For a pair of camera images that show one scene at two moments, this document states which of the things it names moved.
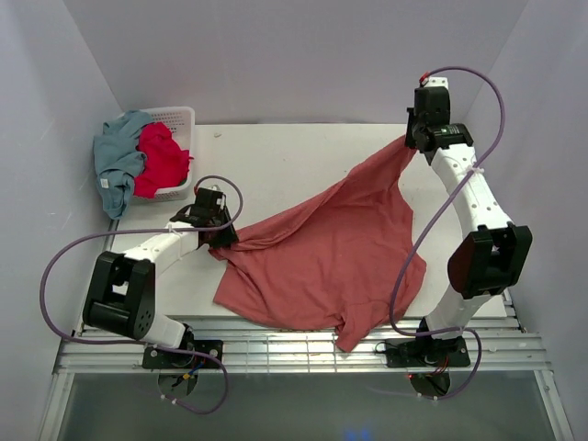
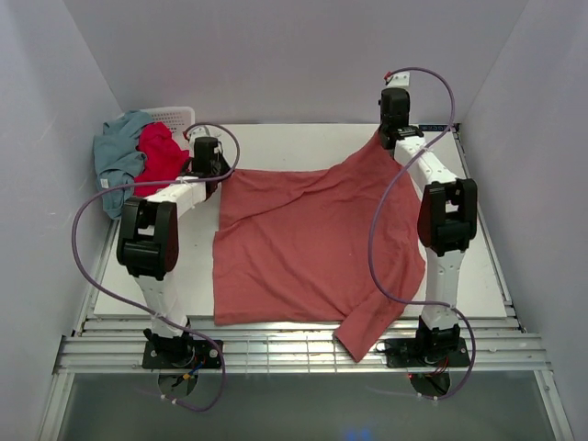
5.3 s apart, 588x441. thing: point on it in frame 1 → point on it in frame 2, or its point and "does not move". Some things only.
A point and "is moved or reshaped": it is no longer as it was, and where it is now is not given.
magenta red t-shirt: x=166 y=163 does not move
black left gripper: x=227 y=238 → x=225 y=166
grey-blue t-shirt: x=118 y=160 does not move
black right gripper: x=409 y=141 → x=407 y=105
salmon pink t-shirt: x=341 y=263 is moved or reshaped
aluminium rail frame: x=499 y=346 does not move
